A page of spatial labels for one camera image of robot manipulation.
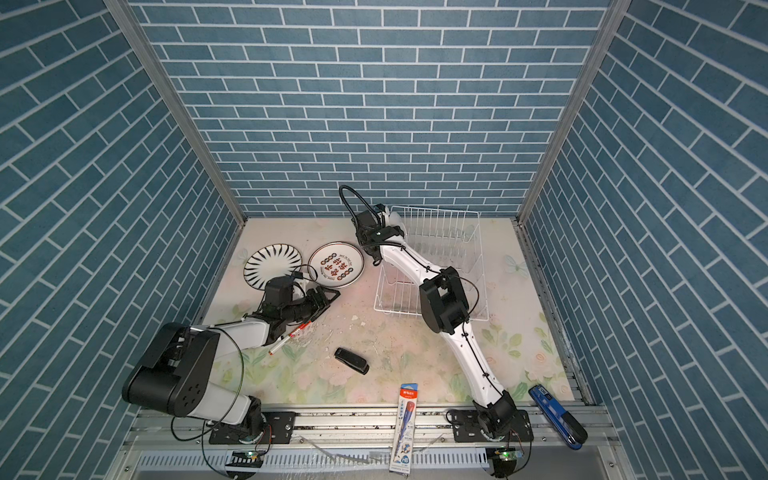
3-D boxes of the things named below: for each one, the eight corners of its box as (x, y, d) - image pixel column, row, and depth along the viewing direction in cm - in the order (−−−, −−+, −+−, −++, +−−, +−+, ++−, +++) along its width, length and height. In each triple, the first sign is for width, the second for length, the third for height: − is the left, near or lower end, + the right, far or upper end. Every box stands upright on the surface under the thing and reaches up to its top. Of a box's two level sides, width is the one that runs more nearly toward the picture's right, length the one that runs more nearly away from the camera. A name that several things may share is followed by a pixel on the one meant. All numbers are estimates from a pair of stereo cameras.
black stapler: (335, 358, 87) (333, 352, 84) (341, 350, 89) (339, 344, 85) (365, 376, 84) (364, 371, 81) (370, 367, 86) (369, 362, 82)
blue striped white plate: (255, 295, 101) (253, 292, 99) (237, 264, 109) (234, 261, 108) (307, 265, 109) (306, 262, 108) (286, 238, 117) (285, 235, 116)
